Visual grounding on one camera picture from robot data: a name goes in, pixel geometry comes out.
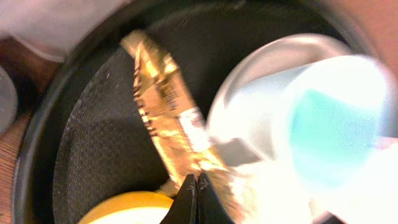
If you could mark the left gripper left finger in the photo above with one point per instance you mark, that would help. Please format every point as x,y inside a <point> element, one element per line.
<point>184,208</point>

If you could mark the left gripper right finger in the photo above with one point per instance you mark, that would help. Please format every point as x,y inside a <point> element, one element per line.
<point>210,210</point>

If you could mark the yellow bowl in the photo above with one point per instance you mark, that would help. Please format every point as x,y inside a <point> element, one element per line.
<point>133,207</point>

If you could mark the gold brown snack wrapper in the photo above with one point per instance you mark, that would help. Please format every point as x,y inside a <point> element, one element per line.
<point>174,121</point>

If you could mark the clear plastic waste bin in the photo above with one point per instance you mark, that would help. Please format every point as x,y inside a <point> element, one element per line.
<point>52,28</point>

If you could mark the grey plate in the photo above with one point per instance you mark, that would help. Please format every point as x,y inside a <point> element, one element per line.
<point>239,120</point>

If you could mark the round black serving tray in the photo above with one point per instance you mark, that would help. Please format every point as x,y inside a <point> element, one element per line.
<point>86,142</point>

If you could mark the blue cup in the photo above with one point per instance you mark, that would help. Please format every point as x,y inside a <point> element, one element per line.
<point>329,117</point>

